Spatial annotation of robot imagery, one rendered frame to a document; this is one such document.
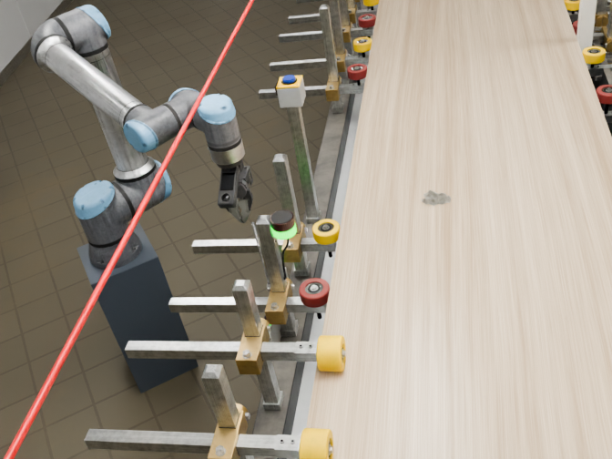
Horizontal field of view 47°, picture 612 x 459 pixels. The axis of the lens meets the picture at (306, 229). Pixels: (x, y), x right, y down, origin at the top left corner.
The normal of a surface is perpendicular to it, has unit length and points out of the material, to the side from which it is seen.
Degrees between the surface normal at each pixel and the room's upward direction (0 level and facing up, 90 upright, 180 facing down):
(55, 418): 0
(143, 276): 90
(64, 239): 0
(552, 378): 0
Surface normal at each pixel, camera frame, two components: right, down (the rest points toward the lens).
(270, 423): -0.15, -0.77
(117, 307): 0.44, 0.50
